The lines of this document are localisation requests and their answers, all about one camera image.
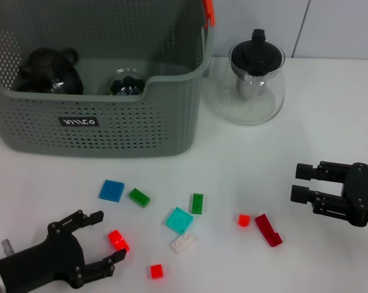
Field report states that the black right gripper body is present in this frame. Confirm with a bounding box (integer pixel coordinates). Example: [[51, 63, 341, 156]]
[[341, 162, 368, 229]]

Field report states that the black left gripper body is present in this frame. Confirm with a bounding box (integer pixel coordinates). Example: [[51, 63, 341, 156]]
[[0, 224, 87, 293]]

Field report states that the glass teacup black sleeve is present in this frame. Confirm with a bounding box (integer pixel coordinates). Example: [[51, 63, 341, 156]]
[[106, 68, 148, 96], [46, 63, 85, 95]]

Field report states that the grey perforated plastic storage bin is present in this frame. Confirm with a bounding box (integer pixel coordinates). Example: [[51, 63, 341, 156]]
[[0, 0, 217, 159]]

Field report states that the bright red toy brick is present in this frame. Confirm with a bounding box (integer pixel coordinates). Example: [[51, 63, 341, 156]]
[[107, 229, 131, 253]]

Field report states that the blue square toy plate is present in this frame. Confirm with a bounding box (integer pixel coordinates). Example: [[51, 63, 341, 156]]
[[98, 179, 125, 203]]

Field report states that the dark red long brick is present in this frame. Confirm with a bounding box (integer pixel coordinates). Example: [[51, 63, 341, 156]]
[[254, 213, 284, 248]]

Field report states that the green toy brick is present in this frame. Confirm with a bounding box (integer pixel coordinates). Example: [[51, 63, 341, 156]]
[[191, 193, 204, 215], [128, 187, 151, 209]]

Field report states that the clear glass teapot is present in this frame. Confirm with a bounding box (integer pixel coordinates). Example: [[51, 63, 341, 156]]
[[207, 41, 286, 126]]

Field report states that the white toy brick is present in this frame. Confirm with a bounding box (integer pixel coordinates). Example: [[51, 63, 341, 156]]
[[170, 232, 195, 253]]

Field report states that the teal square toy plate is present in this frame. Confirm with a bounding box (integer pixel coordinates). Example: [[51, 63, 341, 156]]
[[164, 206, 195, 236]]

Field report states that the black lid with steel strainer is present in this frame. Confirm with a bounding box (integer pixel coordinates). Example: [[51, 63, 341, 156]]
[[231, 29, 286, 99]]

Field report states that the dark clay teapot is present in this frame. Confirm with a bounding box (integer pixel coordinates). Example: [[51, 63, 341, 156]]
[[17, 47, 80, 92]]

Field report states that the orange bin handle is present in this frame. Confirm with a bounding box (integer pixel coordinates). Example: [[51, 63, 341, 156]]
[[203, 0, 217, 27]]

